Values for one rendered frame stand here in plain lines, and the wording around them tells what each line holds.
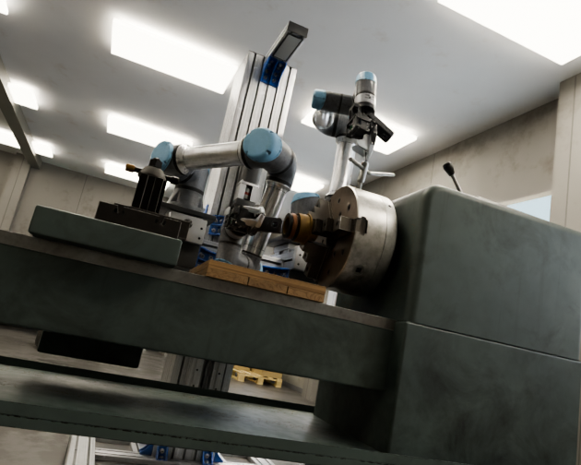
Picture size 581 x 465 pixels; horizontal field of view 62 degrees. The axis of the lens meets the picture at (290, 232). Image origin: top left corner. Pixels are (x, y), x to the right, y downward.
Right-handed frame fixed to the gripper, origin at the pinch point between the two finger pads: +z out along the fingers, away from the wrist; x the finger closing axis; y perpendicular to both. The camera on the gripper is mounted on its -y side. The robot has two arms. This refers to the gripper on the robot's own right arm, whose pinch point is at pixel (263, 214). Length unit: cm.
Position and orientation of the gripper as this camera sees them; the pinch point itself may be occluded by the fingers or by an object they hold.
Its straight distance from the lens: 133.5
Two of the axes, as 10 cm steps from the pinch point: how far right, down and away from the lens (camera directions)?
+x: 1.8, -9.6, 2.2
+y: -9.3, -2.4, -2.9
